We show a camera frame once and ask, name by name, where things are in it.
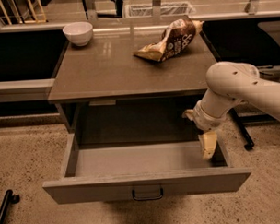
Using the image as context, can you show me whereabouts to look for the grey drawer cabinet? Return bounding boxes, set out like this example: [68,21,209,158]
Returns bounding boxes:
[48,21,216,133]

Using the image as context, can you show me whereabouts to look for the grey top drawer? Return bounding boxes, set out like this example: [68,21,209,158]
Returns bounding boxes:
[43,134,251,205]

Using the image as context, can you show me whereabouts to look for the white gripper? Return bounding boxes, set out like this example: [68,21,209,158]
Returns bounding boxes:
[181,101,226,160]

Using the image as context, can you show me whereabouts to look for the black metal stand leg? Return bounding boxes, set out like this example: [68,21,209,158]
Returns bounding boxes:
[229,109,254,150]

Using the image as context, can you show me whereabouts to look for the wooden rack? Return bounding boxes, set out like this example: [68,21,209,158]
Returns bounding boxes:
[0,0,47,25]

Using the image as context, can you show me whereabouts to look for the white ceramic bowl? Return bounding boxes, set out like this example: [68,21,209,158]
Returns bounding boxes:
[63,22,93,46]

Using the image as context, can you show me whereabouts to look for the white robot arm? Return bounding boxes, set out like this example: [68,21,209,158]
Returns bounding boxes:
[182,61,280,160]

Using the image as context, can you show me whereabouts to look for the white wire basket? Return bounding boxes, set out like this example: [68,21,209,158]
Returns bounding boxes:
[122,2,196,18]

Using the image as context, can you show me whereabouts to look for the brown snack bag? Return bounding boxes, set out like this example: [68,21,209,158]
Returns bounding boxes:
[133,19,204,62]

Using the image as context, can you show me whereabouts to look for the black pole lower left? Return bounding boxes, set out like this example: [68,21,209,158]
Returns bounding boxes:
[0,189,20,224]

